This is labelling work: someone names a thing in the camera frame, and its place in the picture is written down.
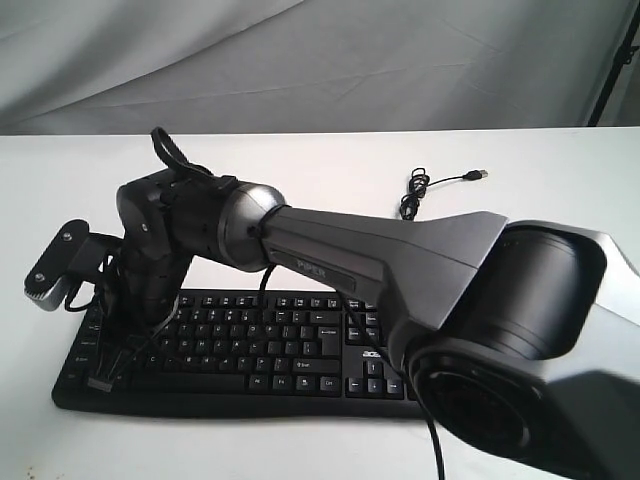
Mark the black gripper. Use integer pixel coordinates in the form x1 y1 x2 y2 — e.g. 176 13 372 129
87 238 192 393

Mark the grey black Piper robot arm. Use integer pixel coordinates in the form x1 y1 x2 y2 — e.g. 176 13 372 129
101 170 639 479

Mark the black acer keyboard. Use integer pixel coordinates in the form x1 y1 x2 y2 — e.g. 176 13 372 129
51 289 422 419

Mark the grey backdrop cloth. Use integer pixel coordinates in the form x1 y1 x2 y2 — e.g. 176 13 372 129
1 1 634 135

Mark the black light stand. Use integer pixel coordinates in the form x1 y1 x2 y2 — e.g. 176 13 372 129
586 1 639 127

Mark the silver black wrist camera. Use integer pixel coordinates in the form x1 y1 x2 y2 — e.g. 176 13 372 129
24 219 122 312

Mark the black USB cable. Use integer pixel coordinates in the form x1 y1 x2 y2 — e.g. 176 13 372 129
398 166 490 222

